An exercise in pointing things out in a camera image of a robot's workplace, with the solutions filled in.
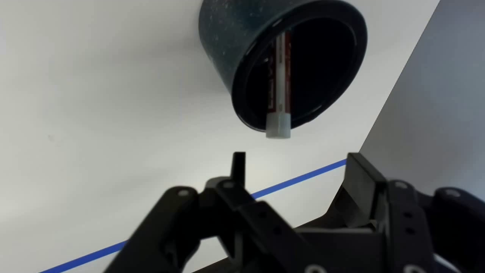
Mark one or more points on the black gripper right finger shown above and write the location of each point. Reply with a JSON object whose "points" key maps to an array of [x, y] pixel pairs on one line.
{"points": [[414, 228]]}

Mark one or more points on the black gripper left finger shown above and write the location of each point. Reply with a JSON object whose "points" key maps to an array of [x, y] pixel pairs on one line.
{"points": [[167, 228]]}

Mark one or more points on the blue tape strip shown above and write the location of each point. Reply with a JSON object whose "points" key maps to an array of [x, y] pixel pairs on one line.
{"points": [[298, 180]]}

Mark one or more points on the dark speckled mug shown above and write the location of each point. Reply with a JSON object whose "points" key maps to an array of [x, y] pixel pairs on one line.
{"points": [[222, 40]]}

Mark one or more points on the red and white marker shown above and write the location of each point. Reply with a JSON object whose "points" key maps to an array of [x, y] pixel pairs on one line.
{"points": [[280, 123]]}

